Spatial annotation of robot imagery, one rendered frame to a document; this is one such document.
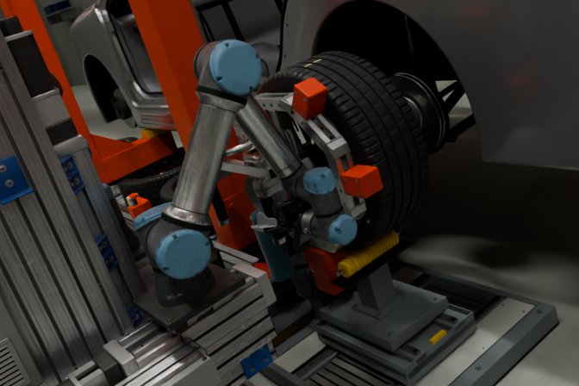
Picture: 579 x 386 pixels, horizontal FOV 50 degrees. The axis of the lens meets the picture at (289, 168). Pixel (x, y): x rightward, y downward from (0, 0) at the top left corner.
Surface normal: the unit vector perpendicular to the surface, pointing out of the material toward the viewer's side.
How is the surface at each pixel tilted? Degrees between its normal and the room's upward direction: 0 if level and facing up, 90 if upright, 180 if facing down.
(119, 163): 90
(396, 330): 0
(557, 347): 0
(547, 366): 0
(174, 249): 97
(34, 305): 90
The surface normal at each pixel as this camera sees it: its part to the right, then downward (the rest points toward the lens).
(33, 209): 0.58, 0.08
